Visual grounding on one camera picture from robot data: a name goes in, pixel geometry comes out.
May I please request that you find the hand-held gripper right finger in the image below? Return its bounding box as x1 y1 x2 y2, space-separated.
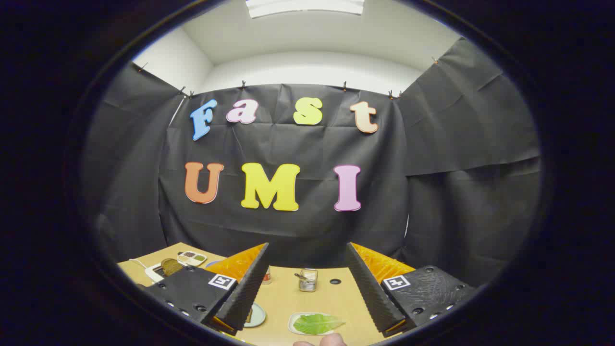
345 242 479 337

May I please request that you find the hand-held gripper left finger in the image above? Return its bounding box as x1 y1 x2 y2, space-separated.
139 243 270 336

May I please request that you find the green lettuce leaf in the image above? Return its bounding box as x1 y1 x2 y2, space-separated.
293 314 345 335

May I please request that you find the pale green round plate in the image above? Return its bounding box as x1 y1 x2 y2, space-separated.
244 303 267 328

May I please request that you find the white square plate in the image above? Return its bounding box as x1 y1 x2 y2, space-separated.
288 312 346 336

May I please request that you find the white condiment tray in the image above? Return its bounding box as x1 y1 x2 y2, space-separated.
177 251 208 267

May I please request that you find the white toaster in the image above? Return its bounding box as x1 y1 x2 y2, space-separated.
145 262 178 284

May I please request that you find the black backdrop cloth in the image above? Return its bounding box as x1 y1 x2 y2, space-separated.
82 37 542 289

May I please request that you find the ceiling light panel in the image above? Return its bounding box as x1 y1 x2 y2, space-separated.
245 0 366 19

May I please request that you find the metal wire utensil holder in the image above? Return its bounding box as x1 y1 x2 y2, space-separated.
295 268 319 293

